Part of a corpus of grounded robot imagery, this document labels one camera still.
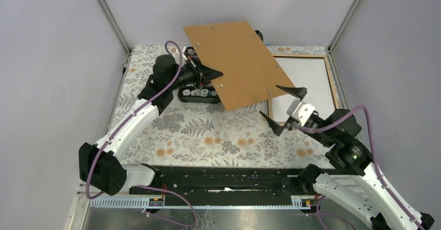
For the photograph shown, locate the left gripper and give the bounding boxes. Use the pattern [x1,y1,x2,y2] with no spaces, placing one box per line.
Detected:
[168,56,224,91]

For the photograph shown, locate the brown frame backing board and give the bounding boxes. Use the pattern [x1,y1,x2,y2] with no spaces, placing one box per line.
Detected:
[184,21,294,111]

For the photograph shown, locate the landscape photo print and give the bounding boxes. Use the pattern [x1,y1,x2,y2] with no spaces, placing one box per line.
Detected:
[274,55,341,119]

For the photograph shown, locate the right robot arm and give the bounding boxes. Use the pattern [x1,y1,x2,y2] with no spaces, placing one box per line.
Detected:
[266,86,434,229]

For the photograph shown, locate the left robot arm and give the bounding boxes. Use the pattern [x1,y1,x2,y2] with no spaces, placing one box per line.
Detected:
[79,55,223,199]

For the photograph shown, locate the black poker chip case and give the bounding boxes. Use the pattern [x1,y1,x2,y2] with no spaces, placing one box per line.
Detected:
[177,46,221,104]

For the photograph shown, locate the floral tablecloth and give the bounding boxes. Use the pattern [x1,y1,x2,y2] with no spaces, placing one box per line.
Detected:
[98,45,359,170]

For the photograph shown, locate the wooden picture frame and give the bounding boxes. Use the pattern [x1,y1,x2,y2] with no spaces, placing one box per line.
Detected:
[264,53,341,130]

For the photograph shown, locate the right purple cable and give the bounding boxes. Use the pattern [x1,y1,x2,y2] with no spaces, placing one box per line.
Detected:
[297,105,426,230]

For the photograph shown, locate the purple cable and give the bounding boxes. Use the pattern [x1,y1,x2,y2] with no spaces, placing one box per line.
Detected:
[297,105,426,230]
[85,40,199,228]

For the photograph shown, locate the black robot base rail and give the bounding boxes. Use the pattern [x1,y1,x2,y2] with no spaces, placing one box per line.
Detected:
[128,165,316,207]

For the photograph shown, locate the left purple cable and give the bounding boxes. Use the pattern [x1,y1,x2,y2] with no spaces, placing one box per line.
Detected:
[85,40,199,228]

